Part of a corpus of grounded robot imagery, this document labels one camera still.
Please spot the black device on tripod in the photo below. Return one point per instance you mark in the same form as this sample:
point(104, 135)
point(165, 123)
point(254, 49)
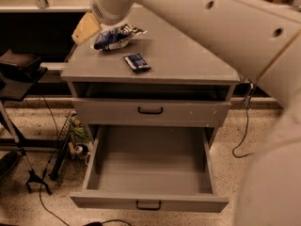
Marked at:
point(18, 74)

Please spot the closed grey top drawer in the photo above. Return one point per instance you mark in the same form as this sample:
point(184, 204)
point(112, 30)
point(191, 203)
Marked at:
point(176, 113)

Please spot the wire basket with items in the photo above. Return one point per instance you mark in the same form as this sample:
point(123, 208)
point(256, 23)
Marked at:
point(73, 140)

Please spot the small dark blue snack packet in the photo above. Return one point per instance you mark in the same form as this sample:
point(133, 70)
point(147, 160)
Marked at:
point(137, 63)

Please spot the open grey middle drawer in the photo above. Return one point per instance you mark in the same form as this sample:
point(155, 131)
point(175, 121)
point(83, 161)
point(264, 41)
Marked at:
point(150, 164)

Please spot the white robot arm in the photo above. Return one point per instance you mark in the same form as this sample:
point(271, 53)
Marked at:
point(263, 42)

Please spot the black middle drawer handle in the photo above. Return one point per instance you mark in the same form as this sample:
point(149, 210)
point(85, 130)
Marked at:
point(148, 206)

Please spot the black tripod stand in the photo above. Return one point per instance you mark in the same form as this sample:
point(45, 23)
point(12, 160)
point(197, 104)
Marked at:
point(33, 177)

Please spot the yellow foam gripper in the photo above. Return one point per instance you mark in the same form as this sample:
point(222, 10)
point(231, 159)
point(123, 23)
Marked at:
point(104, 11)

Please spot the grey drawer cabinet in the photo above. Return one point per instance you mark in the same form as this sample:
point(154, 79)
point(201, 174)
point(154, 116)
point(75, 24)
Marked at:
point(181, 70)

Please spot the blue chip bag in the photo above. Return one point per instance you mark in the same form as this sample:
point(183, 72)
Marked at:
point(117, 37)

